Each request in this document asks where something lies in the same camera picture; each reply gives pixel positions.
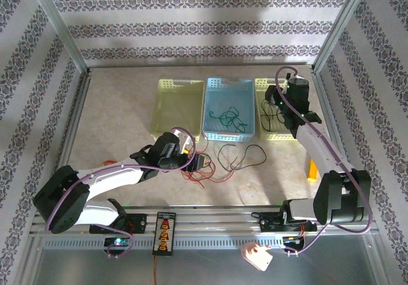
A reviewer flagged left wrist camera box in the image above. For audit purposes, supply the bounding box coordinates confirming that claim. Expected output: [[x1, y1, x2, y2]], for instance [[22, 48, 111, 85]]
[[173, 129, 193, 154]]

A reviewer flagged small electronics board with wires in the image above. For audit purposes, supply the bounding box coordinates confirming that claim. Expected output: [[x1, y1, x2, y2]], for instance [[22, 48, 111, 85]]
[[282, 235, 306, 245]]

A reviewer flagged yellow plastic basket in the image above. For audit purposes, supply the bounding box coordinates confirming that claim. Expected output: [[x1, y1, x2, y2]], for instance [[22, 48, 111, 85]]
[[149, 78, 205, 143], [254, 77, 315, 142]]

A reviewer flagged yellow plastic object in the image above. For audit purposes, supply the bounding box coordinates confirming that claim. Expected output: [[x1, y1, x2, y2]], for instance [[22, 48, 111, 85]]
[[307, 158, 319, 182]]

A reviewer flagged green thin cable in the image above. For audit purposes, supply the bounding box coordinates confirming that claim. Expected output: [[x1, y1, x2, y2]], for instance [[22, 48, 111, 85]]
[[208, 106, 249, 134]]

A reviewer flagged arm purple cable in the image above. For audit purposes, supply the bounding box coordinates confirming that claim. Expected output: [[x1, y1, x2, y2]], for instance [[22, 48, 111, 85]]
[[275, 65, 374, 258], [44, 126, 197, 260]]

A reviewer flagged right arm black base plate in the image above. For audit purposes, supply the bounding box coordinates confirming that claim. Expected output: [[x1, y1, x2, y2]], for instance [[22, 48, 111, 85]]
[[259, 216, 317, 234]]

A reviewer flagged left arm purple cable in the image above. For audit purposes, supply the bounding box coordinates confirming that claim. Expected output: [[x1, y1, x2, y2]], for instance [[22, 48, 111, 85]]
[[44, 126, 197, 260]]

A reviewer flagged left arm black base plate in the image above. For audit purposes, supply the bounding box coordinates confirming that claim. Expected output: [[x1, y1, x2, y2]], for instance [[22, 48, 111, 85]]
[[89, 213, 149, 235]]

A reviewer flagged slotted grey cable duct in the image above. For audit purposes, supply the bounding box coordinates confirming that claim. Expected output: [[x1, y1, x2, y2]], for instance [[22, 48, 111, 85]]
[[40, 235, 368, 251]]

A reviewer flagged black thin cable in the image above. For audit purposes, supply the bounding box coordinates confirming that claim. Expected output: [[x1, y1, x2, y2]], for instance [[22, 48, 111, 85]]
[[217, 143, 268, 172], [259, 98, 288, 133]]

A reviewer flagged small electronics board with LED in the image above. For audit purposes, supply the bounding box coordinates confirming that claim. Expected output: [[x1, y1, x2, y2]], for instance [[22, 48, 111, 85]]
[[104, 237, 132, 248]]

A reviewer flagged red thin cable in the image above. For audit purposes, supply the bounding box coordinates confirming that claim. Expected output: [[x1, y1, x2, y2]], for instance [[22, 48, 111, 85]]
[[180, 136, 236, 189]]

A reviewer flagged pink emergency stop box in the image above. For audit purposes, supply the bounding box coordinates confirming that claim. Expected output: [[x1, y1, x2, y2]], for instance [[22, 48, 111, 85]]
[[240, 240, 274, 273]]

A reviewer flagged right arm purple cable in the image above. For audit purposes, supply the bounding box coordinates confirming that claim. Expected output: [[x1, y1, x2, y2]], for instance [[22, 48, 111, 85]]
[[275, 65, 374, 258]]

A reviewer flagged black power distribution board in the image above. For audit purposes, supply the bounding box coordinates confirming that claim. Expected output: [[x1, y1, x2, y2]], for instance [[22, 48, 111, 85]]
[[152, 212, 177, 257]]

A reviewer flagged aluminium frame rail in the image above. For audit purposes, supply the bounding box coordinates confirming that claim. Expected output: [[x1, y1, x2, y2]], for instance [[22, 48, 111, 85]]
[[30, 205, 381, 238]]

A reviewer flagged aluminium frame post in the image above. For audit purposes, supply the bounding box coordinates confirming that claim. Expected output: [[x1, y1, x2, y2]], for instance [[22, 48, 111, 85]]
[[27, 0, 91, 75], [311, 0, 374, 73]]

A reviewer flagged blue plastic basket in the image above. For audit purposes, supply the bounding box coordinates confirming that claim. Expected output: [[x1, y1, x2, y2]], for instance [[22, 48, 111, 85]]
[[202, 77, 256, 143]]

